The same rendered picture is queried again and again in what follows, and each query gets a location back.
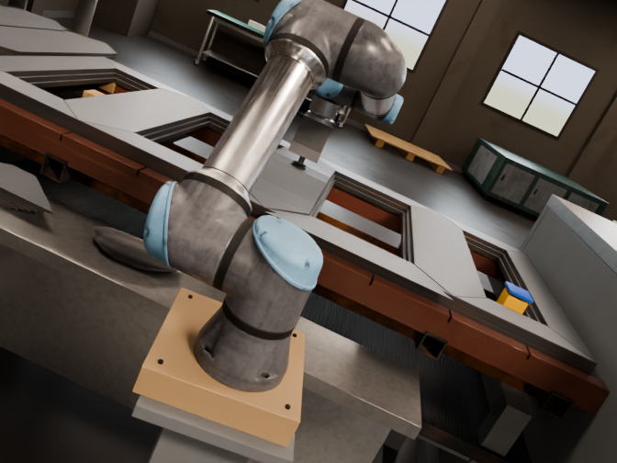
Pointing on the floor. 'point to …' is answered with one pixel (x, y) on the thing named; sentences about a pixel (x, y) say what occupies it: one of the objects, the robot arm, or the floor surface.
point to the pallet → (407, 149)
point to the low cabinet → (521, 182)
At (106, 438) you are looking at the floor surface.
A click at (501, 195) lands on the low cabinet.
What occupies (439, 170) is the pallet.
